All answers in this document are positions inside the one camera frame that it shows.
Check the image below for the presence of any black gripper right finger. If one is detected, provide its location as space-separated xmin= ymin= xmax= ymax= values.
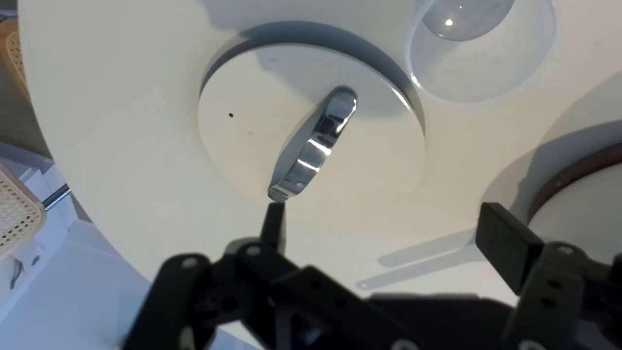
xmin=474 ymin=200 xmax=622 ymax=350

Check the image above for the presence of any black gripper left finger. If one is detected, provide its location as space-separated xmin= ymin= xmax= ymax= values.
xmin=122 ymin=200 xmax=423 ymax=350

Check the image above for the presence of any colourless plastic cup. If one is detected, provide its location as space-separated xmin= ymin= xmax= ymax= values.
xmin=404 ymin=0 xmax=557 ymax=105

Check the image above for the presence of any beige plate with spoon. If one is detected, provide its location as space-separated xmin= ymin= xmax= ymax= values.
xmin=196 ymin=39 xmax=429 ymax=210

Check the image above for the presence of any wicker back chair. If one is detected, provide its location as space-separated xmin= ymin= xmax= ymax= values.
xmin=0 ymin=17 xmax=48 ymax=262

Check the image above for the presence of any white pot with handle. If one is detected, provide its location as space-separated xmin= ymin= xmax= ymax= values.
xmin=524 ymin=138 xmax=622 ymax=268

